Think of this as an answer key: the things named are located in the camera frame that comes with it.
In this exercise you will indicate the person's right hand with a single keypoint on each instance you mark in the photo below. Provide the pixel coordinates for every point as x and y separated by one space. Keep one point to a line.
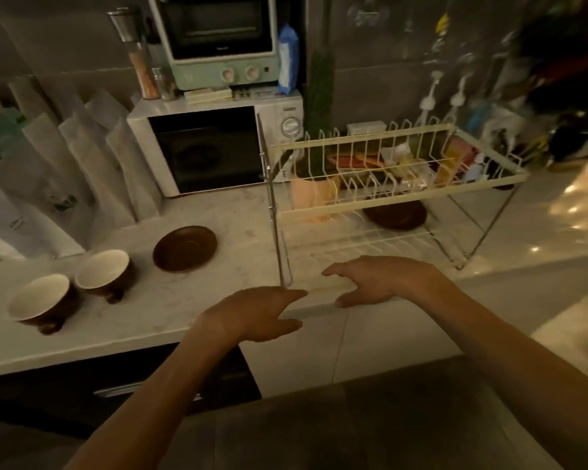
397 281

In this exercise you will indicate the person's left hand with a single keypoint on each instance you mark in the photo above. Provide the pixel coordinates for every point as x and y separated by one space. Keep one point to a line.
247 315

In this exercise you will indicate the person's left thumb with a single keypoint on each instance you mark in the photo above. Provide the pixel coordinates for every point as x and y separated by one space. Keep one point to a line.
286 327

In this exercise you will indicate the person's right thumb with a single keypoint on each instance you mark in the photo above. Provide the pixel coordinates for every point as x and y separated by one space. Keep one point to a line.
350 301

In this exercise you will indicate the person's right forearm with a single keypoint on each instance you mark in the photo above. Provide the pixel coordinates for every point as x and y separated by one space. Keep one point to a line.
519 376

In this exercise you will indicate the person's left forearm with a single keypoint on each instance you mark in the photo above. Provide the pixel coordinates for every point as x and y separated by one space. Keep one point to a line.
152 406

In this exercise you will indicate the brown saucer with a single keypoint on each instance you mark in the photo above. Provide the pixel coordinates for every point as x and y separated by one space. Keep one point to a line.
397 215
185 248

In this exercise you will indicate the pink cup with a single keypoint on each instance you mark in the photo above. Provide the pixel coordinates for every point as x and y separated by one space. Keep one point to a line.
313 193

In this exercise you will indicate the white box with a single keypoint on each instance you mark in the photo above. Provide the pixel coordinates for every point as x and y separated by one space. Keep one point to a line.
366 128

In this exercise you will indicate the orange packet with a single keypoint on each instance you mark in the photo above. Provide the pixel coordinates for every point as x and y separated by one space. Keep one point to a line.
454 159

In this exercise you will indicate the brown cup white inside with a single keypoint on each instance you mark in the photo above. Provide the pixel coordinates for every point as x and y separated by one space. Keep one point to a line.
103 274
41 301

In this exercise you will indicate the white microwave oven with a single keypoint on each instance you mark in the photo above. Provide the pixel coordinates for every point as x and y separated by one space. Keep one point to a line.
201 146

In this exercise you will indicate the white pump bottle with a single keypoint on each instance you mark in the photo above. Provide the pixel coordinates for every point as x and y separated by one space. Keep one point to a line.
429 100
456 100

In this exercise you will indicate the dark cabinet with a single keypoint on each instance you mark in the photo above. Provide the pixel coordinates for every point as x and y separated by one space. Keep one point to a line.
78 386

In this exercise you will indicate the cream notepad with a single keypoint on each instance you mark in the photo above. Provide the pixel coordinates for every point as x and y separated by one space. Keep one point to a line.
208 95

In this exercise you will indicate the blue packet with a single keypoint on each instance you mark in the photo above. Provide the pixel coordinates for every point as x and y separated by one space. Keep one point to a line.
288 58

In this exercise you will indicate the row of white paper bags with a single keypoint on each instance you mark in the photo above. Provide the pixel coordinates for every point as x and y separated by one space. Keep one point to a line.
78 181

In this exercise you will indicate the small glass jar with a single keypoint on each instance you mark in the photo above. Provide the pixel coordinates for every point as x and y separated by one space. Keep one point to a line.
165 85

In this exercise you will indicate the mint green toaster oven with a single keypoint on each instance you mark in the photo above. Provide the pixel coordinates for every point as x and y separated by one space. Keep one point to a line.
215 34

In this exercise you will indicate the tall spice grinder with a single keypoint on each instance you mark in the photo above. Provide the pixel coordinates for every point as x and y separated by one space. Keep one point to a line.
139 63

